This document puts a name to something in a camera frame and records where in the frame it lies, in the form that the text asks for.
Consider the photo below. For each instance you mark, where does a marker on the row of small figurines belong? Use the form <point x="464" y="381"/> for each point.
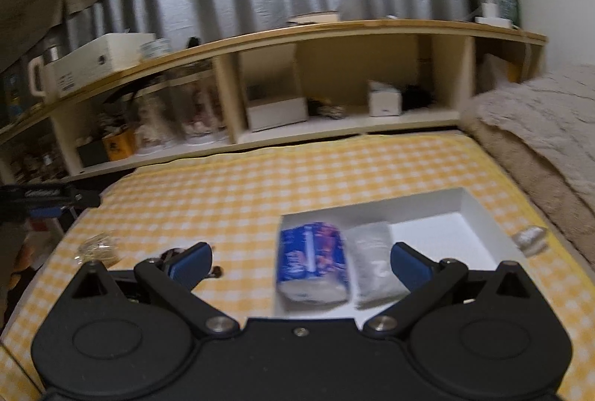
<point x="37" y="161"/>

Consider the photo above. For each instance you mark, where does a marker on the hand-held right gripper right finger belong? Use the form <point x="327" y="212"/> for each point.
<point x="410" y="268"/>

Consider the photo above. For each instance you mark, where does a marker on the clear wrapped item on cloth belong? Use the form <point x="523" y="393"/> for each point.
<point x="529" y="240"/>

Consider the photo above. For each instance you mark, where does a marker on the wooden headboard shelf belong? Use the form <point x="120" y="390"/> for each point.
<point x="325" y="31"/>

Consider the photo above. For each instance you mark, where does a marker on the flat beige box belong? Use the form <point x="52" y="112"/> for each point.
<point x="314" y="17"/>

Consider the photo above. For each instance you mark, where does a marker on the small white box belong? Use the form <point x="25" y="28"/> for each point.
<point x="385" y="99"/>

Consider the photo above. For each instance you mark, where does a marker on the clear bag of gold bits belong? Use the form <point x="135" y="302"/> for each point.
<point x="97" y="248"/>

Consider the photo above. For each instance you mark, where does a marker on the clear figure display case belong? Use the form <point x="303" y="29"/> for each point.
<point x="182" y="117"/>
<point x="207" y="108"/>
<point x="153" y="127"/>

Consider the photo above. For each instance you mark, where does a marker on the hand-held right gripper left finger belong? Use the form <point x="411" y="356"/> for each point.
<point x="193" y="265"/>

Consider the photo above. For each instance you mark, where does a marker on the white tissue packet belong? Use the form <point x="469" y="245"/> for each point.
<point x="499" y="69"/>

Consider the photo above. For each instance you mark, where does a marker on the open white box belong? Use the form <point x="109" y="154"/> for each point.
<point x="276" y="113"/>

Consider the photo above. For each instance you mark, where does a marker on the white shallow cardboard box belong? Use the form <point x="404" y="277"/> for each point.
<point x="441" y="233"/>

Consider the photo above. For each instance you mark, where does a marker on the blue tissue pack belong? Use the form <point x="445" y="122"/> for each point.
<point x="309" y="259"/>

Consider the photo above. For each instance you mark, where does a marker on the yellow box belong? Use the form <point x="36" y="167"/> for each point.
<point x="118" y="148"/>

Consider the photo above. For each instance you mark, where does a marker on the dark box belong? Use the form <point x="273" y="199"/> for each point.
<point x="92" y="154"/>

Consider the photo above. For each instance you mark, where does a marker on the white power strip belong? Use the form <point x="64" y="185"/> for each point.
<point x="492" y="22"/>

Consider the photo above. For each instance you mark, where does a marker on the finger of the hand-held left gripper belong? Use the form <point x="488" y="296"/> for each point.
<point x="45" y="213"/>
<point x="86" y="199"/>

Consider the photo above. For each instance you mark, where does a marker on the beige fluffy blanket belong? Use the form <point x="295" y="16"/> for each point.
<point x="539" y="131"/>

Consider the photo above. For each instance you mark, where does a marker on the white mug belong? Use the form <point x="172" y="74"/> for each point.
<point x="39" y="78"/>

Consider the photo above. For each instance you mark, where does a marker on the small black object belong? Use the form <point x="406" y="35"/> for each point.
<point x="194" y="42"/>

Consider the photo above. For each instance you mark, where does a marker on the black fuzzy item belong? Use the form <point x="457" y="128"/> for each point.
<point x="418" y="98"/>

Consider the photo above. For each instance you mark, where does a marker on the yellow checked bed sheet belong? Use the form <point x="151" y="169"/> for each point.
<point x="241" y="192"/>

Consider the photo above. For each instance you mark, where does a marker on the large white box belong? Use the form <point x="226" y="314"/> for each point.
<point x="102" y="62"/>

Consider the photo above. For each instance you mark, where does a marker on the grey white soft pouch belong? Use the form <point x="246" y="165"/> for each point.
<point x="374" y="264"/>

